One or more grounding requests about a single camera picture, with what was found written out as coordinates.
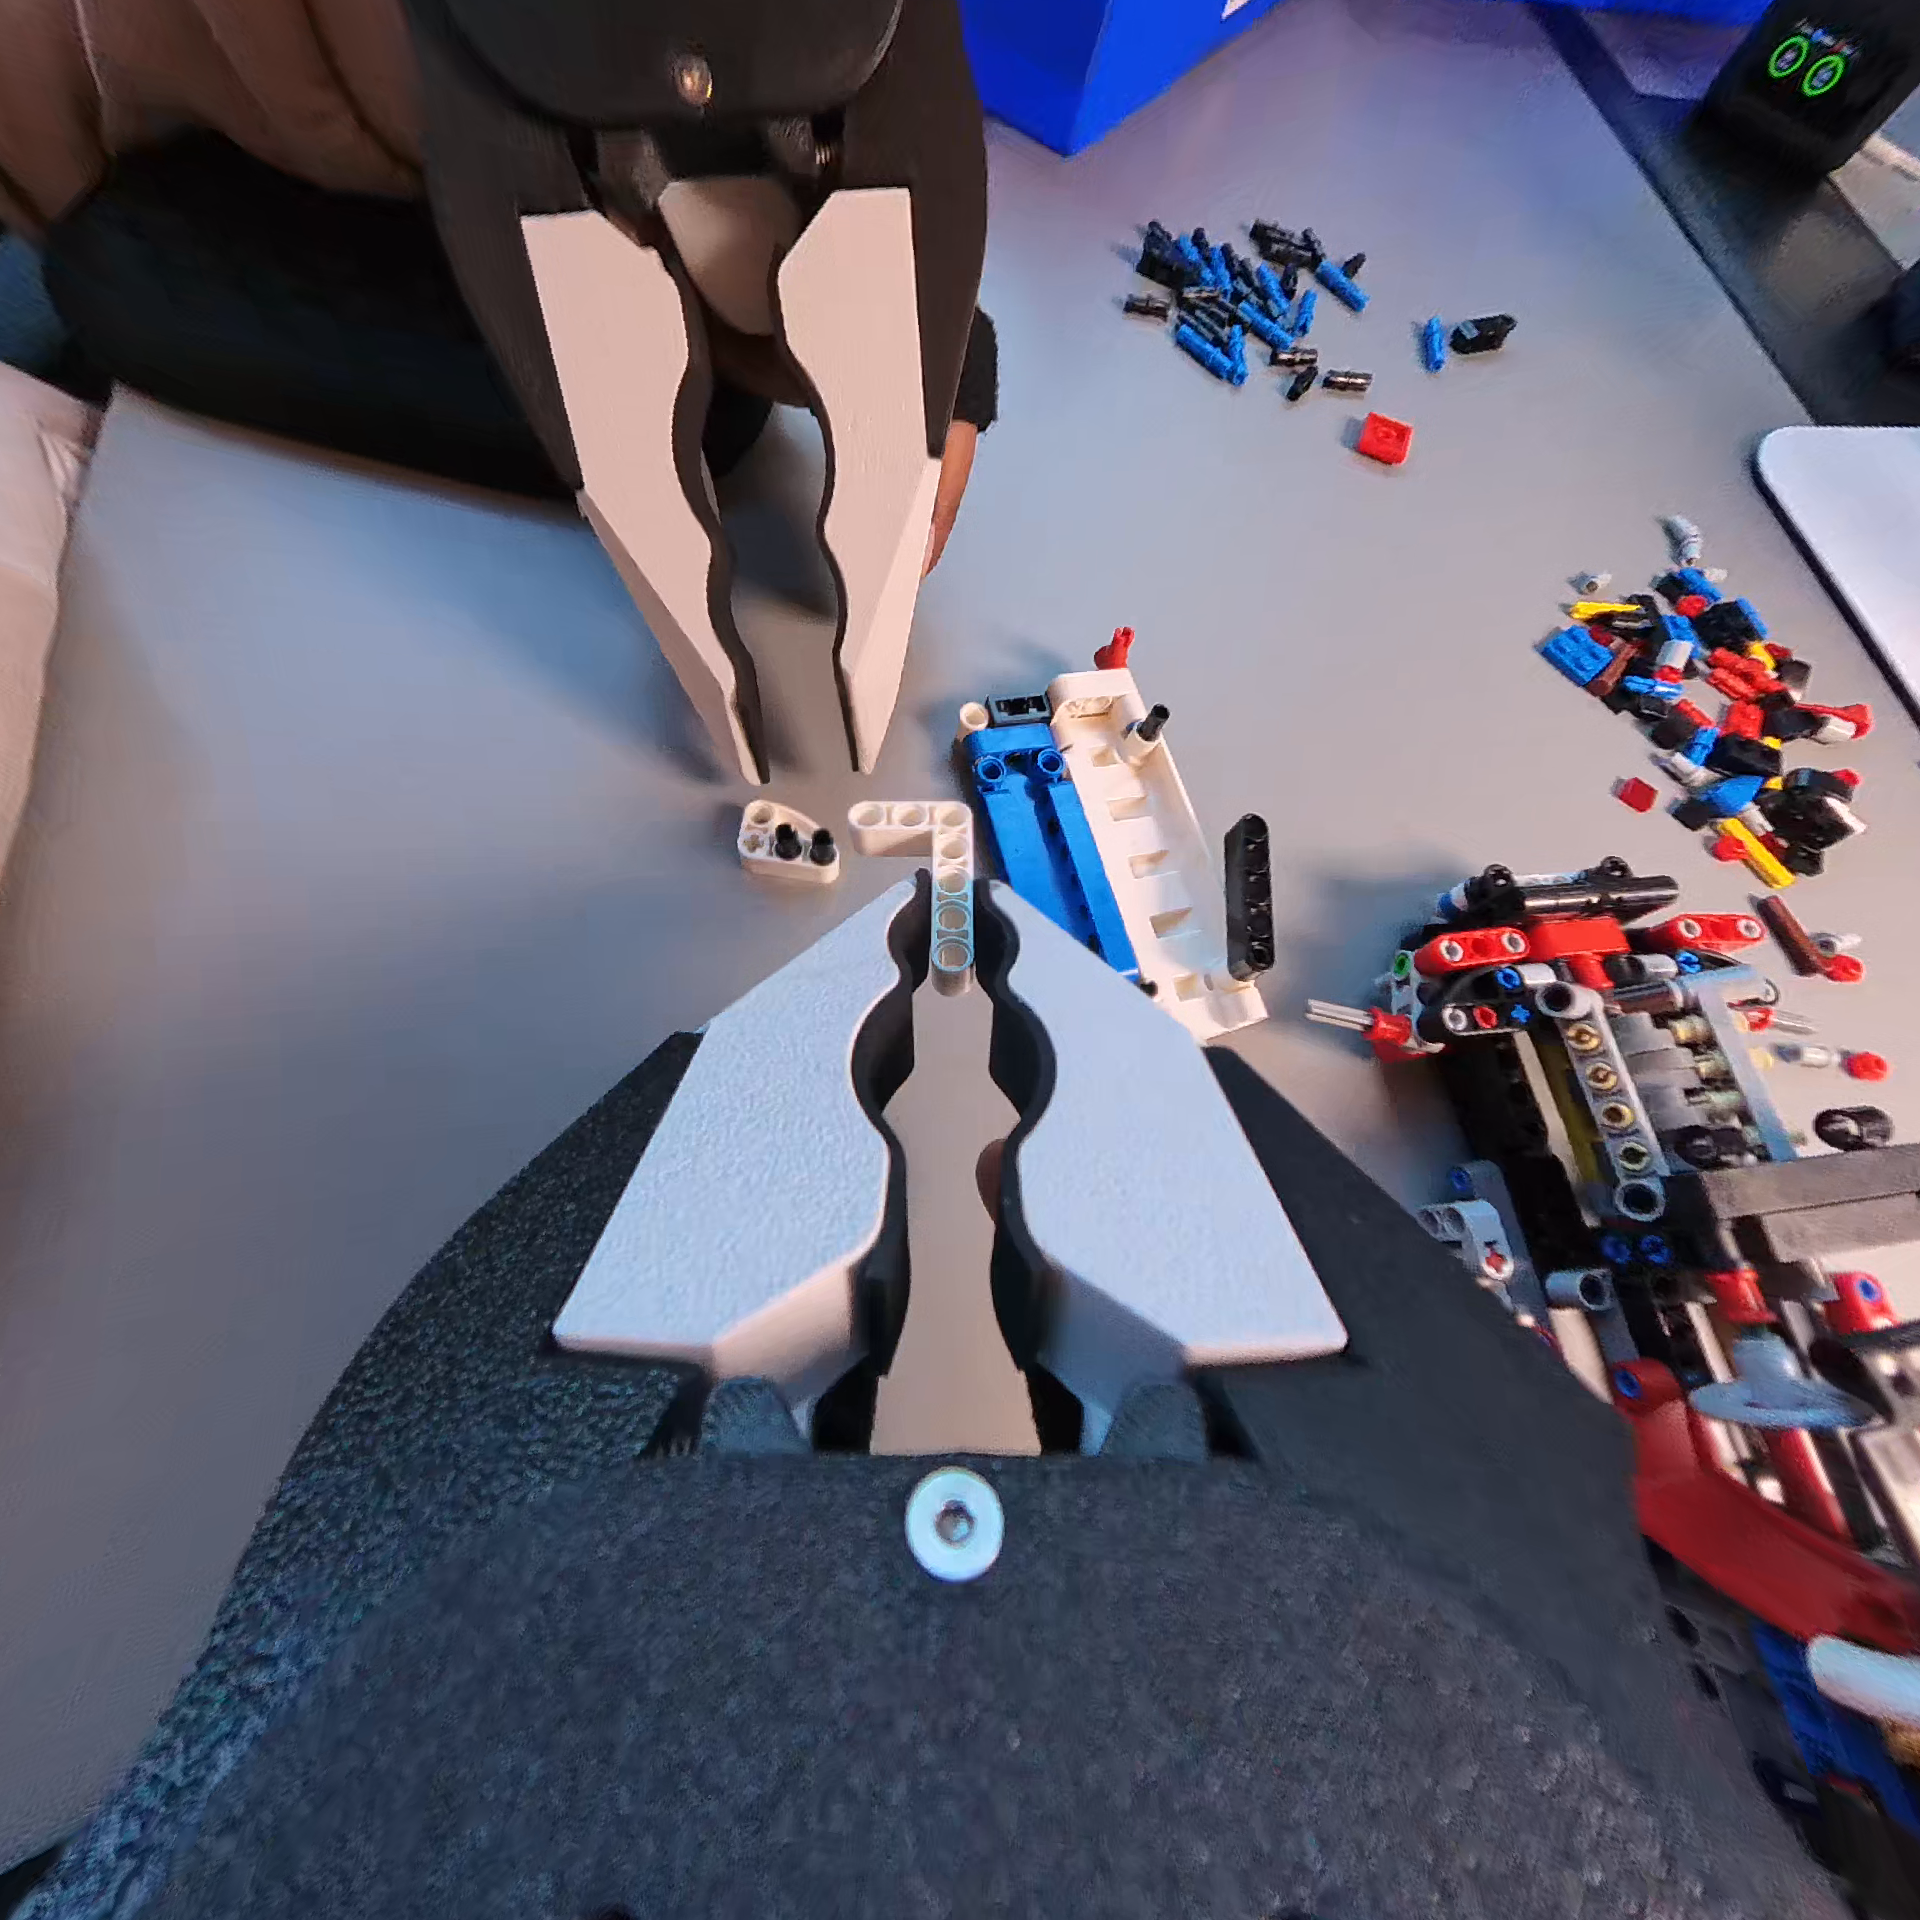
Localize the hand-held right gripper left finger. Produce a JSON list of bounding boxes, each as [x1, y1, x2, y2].
[[551, 877, 924, 1453]]

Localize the blue and white lego assembly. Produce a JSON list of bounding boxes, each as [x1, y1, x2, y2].
[[961, 627, 1279, 1041]]

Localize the partly built lego car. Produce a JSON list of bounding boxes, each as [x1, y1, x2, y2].
[[1306, 855, 1920, 1920]]

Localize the white L-shaped lego beam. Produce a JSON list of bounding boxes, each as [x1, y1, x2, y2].
[[849, 801, 981, 998]]

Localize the person's left forearm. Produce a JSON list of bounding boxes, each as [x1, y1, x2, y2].
[[0, 0, 425, 204]]

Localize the white book stand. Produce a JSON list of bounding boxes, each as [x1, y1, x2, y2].
[[1756, 427, 1920, 687]]

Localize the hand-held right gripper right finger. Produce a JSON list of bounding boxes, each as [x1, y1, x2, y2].
[[985, 883, 1353, 1453]]

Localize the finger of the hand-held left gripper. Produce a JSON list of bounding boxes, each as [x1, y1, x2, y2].
[[776, 182, 940, 779], [517, 209, 776, 787]]

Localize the brown lego axle piece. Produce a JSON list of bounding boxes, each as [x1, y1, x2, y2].
[[1751, 897, 1865, 986]]

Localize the person's beige trousers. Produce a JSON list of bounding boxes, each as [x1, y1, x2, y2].
[[0, 358, 99, 886]]

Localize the black device with green lights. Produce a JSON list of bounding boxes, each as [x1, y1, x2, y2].
[[1697, 0, 1900, 182]]

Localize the blue plastic bin with label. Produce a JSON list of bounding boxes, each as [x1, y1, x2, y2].
[[961, 0, 1296, 161]]

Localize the pile of blue black pins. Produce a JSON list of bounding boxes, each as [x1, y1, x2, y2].
[[1125, 217, 1521, 406]]

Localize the person's left hand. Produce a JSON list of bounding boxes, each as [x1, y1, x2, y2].
[[929, 420, 983, 583]]

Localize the small white lego connector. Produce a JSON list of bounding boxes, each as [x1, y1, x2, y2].
[[738, 801, 845, 886]]

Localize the black five-hole lego beam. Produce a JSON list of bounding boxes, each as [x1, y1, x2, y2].
[[1221, 813, 1279, 981]]

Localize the pile of mixed lego pieces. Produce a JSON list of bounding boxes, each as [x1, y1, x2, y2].
[[1536, 516, 1876, 889]]

